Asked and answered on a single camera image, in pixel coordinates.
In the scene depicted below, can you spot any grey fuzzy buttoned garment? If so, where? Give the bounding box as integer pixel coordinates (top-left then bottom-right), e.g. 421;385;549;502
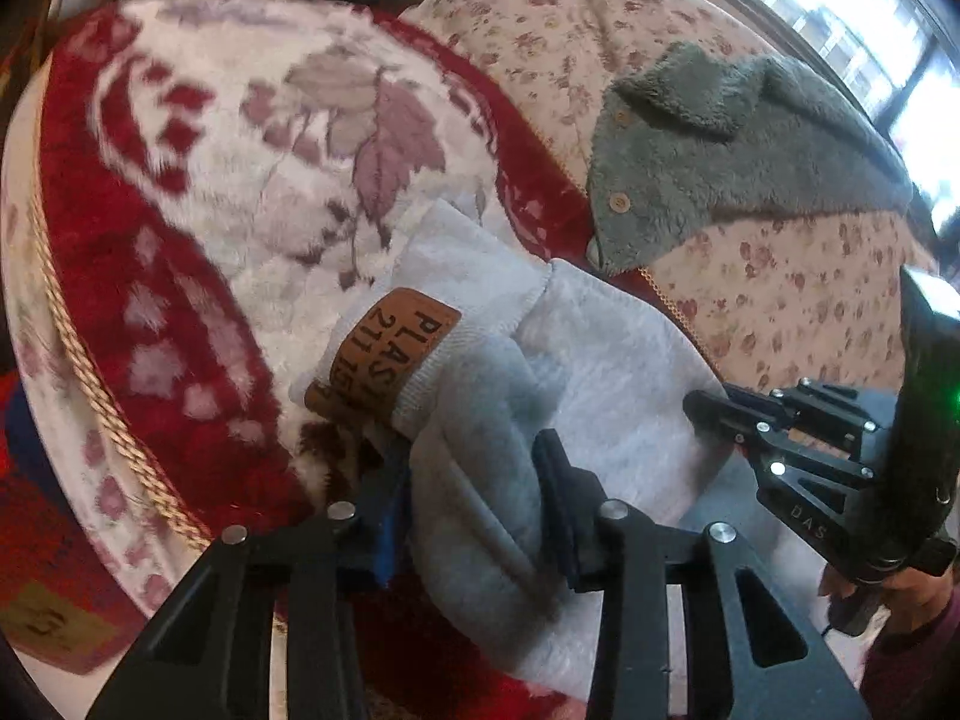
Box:
585;41;917;278

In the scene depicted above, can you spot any red white floral blanket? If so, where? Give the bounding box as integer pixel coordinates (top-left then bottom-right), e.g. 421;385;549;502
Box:
0;0;680;720

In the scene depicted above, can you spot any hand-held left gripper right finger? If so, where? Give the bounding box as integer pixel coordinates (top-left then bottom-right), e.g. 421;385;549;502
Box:
531;427;872;720

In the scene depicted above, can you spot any pink floral bedsheet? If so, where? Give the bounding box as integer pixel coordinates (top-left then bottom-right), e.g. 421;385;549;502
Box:
401;0;940;400

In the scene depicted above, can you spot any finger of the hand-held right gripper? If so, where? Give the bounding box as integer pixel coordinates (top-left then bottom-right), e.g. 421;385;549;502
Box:
684;381;880;460
748;438;877;565

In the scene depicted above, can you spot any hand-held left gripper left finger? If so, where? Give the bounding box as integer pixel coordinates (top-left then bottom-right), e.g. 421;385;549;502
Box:
86;456;415;720

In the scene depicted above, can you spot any person's right hand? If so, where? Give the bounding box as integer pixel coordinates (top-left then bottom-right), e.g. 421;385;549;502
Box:
820;561;955;635

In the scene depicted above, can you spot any person's right forearm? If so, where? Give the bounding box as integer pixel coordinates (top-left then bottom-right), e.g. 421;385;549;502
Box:
859;592;960;720

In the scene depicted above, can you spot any window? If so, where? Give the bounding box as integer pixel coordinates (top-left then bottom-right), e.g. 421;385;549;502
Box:
652;0;960;230

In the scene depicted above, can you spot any colourful patterned rug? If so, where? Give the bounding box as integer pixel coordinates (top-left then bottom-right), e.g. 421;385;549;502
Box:
0;367;155;680

